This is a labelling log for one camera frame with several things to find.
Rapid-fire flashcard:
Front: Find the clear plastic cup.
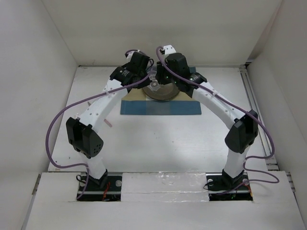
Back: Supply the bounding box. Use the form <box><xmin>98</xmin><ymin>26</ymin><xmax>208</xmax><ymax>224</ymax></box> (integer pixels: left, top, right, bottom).
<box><xmin>148</xmin><ymin>67</ymin><xmax>161</xmax><ymax>91</ymax></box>

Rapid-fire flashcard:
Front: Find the dark olive round plate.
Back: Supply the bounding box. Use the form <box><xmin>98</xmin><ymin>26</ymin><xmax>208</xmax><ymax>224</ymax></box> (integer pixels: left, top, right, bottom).
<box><xmin>142</xmin><ymin>83</ymin><xmax>180</xmax><ymax>101</ymax></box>

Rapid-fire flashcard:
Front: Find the blue beige cloth placemat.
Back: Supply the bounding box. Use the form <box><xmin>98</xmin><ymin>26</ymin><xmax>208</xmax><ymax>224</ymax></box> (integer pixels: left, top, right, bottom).
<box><xmin>120</xmin><ymin>89</ymin><xmax>201</xmax><ymax>115</ymax></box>

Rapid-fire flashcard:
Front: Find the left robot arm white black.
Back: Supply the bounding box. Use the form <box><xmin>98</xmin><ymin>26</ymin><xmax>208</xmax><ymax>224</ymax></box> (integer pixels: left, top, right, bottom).
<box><xmin>66</xmin><ymin>51</ymin><xmax>152</xmax><ymax>190</ymax></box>

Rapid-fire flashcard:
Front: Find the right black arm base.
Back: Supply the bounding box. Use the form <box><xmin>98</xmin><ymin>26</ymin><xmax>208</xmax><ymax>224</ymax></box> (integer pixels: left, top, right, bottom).
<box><xmin>203</xmin><ymin>173</ymin><xmax>253</xmax><ymax>202</ymax></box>

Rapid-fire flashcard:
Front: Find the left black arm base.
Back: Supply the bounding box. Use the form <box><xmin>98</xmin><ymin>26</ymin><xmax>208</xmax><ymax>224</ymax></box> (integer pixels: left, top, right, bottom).
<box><xmin>76</xmin><ymin>172</ymin><xmax>123</xmax><ymax>202</ymax></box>

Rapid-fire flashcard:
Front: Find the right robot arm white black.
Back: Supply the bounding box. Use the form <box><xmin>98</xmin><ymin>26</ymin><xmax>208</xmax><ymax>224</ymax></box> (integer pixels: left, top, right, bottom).
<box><xmin>156</xmin><ymin>50</ymin><xmax>258</xmax><ymax>191</ymax></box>

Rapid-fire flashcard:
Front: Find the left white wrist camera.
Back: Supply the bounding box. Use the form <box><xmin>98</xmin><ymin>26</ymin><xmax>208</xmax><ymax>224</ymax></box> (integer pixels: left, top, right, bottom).
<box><xmin>125</xmin><ymin>49</ymin><xmax>140</xmax><ymax>62</ymax></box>

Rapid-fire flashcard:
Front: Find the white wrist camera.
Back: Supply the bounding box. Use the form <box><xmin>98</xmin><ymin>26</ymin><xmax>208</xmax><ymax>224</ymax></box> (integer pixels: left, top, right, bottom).
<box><xmin>125</xmin><ymin>49</ymin><xmax>140</xmax><ymax>62</ymax></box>
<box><xmin>160</xmin><ymin>45</ymin><xmax>176</xmax><ymax>57</ymax></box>

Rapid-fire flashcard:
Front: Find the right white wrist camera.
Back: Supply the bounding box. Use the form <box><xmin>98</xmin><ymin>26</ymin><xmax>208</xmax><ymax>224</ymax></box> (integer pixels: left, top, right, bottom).
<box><xmin>160</xmin><ymin>45</ymin><xmax>176</xmax><ymax>57</ymax></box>

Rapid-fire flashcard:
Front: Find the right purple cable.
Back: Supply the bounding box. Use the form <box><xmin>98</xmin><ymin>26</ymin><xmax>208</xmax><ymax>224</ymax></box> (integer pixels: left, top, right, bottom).
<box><xmin>155</xmin><ymin>46</ymin><xmax>281</xmax><ymax>196</ymax></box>

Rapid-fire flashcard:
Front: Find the purple cable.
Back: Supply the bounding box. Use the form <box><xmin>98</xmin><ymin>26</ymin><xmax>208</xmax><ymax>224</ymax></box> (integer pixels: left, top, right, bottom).
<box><xmin>46</xmin><ymin>49</ymin><xmax>152</xmax><ymax>200</ymax></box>
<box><xmin>155</xmin><ymin>46</ymin><xmax>281</xmax><ymax>196</ymax></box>

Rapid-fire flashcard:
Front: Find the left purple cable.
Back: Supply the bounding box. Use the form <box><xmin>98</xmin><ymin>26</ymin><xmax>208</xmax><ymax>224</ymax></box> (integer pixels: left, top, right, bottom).
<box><xmin>46</xmin><ymin>49</ymin><xmax>152</xmax><ymax>200</ymax></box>

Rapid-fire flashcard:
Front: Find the aluminium rail right side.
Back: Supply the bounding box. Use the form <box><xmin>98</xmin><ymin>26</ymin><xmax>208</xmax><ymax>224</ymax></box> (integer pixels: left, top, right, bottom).
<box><xmin>238</xmin><ymin>62</ymin><xmax>297</xmax><ymax>192</ymax></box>

